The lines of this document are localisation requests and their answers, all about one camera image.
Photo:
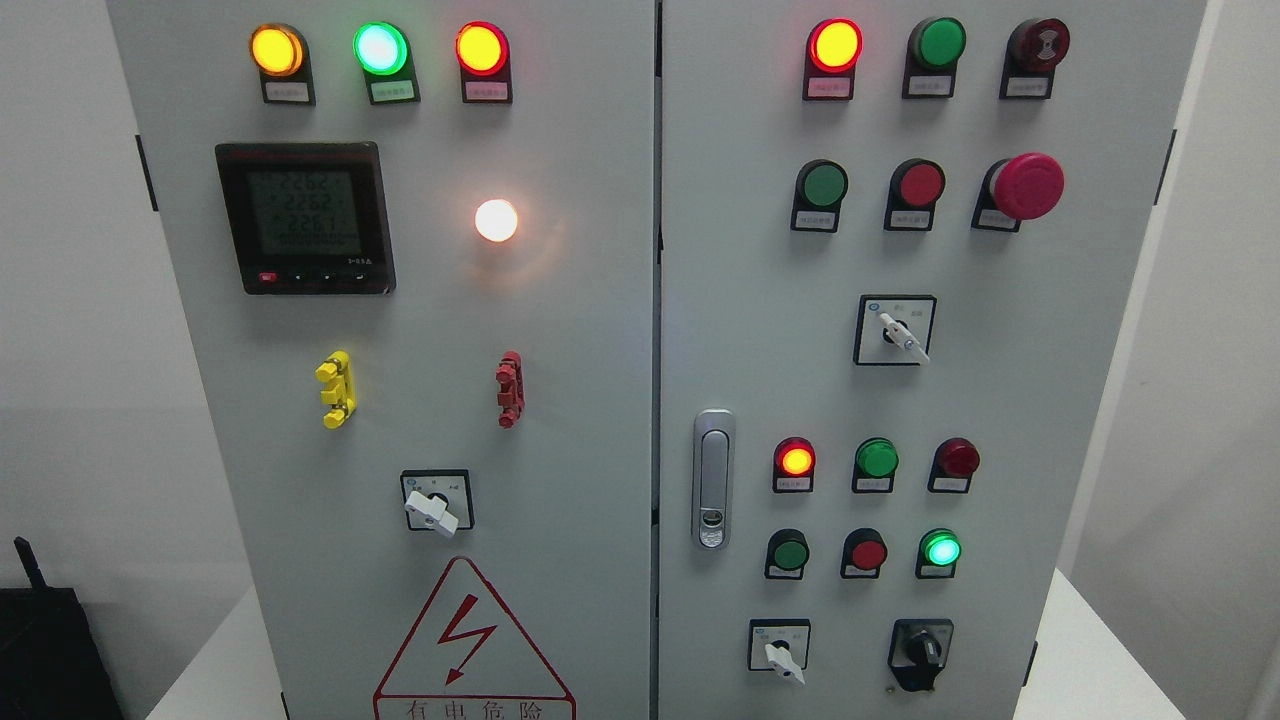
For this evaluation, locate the black rotary knob switch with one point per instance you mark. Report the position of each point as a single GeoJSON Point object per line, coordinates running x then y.
{"type": "Point", "coordinates": [919, 652]}

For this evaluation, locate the red terminal connector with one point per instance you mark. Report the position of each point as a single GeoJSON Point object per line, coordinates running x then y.
{"type": "Point", "coordinates": [510, 396]}

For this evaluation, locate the red lit indicator lower left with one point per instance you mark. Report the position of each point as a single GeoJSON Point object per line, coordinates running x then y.
{"type": "Point", "coordinates": [794, 462]}

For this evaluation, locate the red lit indicator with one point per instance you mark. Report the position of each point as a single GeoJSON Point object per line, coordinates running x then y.
{"type": "Point", "coordinates": [833, 49]}
{"type": "Point", "coordinates": [794, 462]}

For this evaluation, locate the white lit indicator light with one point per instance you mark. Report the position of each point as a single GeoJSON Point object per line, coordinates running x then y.
{"type": "Point", "coordinates": [496, 220]}

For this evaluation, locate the green push button lower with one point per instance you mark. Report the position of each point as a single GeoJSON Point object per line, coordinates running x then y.
{"type": "Point", "coordinates": [786, 555]}

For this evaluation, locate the green push button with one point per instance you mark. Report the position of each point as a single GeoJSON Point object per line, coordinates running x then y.
{"type": "Point", "coordinates": [786, 555]}
{"type": "Point", "coordinates": [820, 187]}

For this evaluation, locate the green push button upper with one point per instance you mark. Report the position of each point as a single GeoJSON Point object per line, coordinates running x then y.
{"type": "Point", "coordinates": [820, 187]}

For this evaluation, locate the grey electrical cabinet left door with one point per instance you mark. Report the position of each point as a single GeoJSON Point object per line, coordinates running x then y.
{"type": "Point", "coordinates": [563, 500]}

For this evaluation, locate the grey electrical cabinet door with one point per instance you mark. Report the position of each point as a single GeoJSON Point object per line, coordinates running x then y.
{"type": "Point", "coordinates": [563, 500]}
{"type": "Point", "coordinates": [760, 320]}

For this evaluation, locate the green indicator lower middle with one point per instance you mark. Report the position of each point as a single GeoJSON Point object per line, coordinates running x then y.
{"type": "Point", "coordinates": [875, 464]}

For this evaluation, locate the grey electrical cabinet right door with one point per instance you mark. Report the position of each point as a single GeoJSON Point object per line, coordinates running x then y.
{"type": "Point", "coordinates": [760, 320]}

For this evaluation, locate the red push button lower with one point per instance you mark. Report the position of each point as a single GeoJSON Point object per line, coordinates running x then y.
{"type": "Point", "coordinates": [864, 554]}

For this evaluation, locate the red push button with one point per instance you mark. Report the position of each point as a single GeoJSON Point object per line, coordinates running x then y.
{"type": "Point", "coordinates": [864, 554]}
{"type": "Point", "coordinates": [915, 187]}

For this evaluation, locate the yellow terminal connector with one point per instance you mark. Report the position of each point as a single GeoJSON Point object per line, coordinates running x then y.
{"type": "Point", "coordinates": [338, 392]}

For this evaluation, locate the red push button upper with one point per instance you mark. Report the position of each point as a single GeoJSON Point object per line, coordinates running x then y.
{"type": "Point", "coordinates": [915, 187]}

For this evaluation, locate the red indicator lower right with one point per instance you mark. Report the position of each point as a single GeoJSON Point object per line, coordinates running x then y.
{"type": "Point", "coordinates": [955, 463]}

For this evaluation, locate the red-rimmed lit indicator light left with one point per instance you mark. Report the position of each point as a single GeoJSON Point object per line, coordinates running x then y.
{"type": "Point", "coordinates": [482, 51]}

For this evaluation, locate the red lightning warning sticker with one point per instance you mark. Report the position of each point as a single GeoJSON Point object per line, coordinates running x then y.
{"type": "Point", "coordinates": [468, 657]}

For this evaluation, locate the green indicator bottom right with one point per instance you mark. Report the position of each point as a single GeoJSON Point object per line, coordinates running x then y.
{"type": "Point", "coordinates": [938, 552]}

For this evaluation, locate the black digital power meter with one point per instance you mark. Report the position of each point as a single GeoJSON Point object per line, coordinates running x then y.
{"type": "Point", "coordinates": [308, 218]}

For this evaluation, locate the red lit indicator top right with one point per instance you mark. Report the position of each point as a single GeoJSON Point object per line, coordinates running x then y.
{"type": "Point", "coordinates": [833, 49]}

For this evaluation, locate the green lit indicator light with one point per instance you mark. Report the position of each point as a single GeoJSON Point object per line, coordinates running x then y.
{"type": "Point", "coordinates": [385, 57]}

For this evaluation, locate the red emergency stop mushroom button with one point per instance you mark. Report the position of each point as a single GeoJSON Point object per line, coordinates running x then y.
{"type": "Point", "coordinates": [1016, 190]}

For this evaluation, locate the green indicator top right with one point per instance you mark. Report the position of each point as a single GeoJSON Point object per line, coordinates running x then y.
{"type": "Point", "coordinates": [934, 47]}

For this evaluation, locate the yellow indicator light top left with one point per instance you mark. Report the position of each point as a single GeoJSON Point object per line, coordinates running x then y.
{"type": "Point", "coordinates": [280, 53]}

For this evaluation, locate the red black buzzer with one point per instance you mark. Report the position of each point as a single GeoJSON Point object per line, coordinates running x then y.
{"type": "Point", "coordinates": [1033, 51]}

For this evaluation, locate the black box with antenna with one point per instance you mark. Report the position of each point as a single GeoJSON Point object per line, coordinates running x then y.
{"type": "Point", "coordinates": [50, 665]}

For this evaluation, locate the silver door latch handle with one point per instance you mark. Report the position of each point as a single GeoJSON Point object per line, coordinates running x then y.
{"type": "Point", "coordinates": [713, 443]}

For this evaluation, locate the white rotary switch left door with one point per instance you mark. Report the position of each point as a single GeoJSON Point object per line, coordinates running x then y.
{"type": "Point", "coordinates": [438, 500]}

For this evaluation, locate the white rotary switch upper right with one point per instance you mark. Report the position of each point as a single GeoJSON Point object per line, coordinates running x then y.
{"type": "Point", "coordinates": [894, 329]}

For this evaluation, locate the white rotary switch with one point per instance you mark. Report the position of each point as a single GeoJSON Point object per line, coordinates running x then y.
{"type": "Point", "coordinates": [781, 647]}
{"type": "Point", "coordinates": [894, 329]}

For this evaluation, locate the white rotary switch bottom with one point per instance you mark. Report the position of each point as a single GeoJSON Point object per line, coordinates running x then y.
{"type": "Point", "coordinates": [781, 647]}

